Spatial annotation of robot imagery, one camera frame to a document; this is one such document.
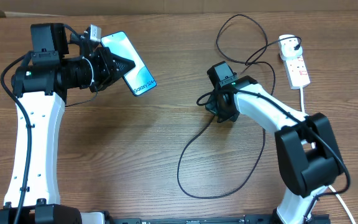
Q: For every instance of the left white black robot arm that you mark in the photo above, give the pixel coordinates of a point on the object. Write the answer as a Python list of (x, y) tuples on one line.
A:
[(61, 59)]

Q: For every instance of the white power strip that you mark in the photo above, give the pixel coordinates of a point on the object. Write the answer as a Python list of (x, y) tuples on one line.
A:
[(297, 73)]

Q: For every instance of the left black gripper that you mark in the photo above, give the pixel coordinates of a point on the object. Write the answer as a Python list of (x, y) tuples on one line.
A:
[(107, 60)]

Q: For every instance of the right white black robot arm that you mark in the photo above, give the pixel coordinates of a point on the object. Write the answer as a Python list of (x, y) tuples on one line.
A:
[(308, 155)]

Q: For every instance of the white charger plug adapter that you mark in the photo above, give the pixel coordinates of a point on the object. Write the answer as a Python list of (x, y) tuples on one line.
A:
[(290, 47)]

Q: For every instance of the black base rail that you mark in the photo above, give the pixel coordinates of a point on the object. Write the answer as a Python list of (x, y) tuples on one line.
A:
[(247, 219)]

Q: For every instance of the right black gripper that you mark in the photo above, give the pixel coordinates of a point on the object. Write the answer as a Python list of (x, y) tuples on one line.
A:
[(212, 107)]

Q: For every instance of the blue Galaxy smartphone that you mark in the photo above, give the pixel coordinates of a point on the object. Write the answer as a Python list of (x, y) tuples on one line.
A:
[(134, 71)]

